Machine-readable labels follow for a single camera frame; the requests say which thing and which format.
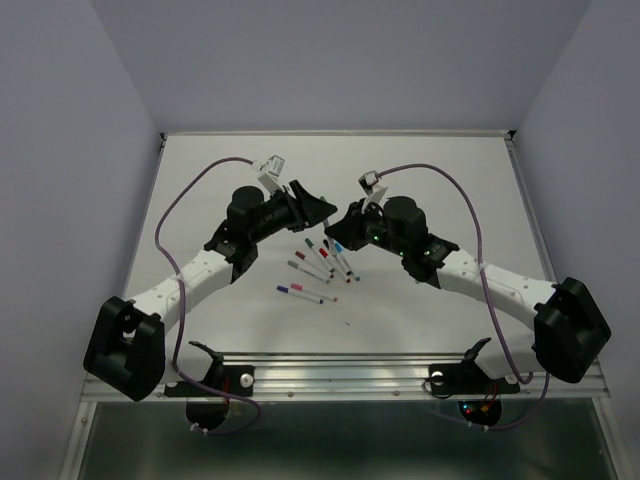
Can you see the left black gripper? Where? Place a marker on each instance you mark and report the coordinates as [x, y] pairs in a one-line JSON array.
[[311, 210]]

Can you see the grey capped marker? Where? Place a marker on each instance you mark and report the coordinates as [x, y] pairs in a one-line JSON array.
[[298, 267]]

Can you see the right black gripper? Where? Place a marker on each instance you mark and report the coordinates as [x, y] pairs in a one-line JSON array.
[[343, 230]]

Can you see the black capped marker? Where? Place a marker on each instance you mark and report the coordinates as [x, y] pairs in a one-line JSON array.
[[346, 277]]

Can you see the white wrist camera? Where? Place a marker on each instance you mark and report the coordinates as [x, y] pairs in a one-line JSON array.
[[268, 173], [374, 188]]

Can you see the purple capped marker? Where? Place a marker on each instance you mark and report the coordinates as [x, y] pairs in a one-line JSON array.
[[300, 294]]

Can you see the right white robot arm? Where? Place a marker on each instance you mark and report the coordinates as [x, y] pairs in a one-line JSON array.
[[566, 330]]

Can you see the dark green capped marker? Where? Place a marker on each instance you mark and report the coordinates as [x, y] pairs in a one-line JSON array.
[[314, 249]]

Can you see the aluminium front rail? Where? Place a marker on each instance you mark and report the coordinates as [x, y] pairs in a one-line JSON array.
[[351, 377]]

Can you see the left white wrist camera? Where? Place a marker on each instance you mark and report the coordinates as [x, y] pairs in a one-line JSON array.
[[268, 173]]

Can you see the brown capped marker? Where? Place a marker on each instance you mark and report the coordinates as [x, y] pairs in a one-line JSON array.
[[314, 264]]

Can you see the red capped marker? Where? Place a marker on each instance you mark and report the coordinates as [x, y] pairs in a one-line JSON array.
[[326, 259]]

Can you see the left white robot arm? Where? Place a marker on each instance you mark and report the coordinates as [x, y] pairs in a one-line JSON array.
[[127, 347]]

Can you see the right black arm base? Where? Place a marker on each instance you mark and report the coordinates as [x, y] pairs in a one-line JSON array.
[[478, 397]]

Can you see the light blue capped marker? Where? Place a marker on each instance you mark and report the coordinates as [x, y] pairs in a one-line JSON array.
[[331, 240]]

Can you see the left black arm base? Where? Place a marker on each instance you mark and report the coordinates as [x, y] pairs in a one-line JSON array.
[[220, 404]]

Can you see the pink capped marker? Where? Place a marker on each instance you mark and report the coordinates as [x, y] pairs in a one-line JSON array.
[[320, 295]]

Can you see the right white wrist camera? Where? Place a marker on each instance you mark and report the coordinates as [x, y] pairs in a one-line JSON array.
[[374, 188]]

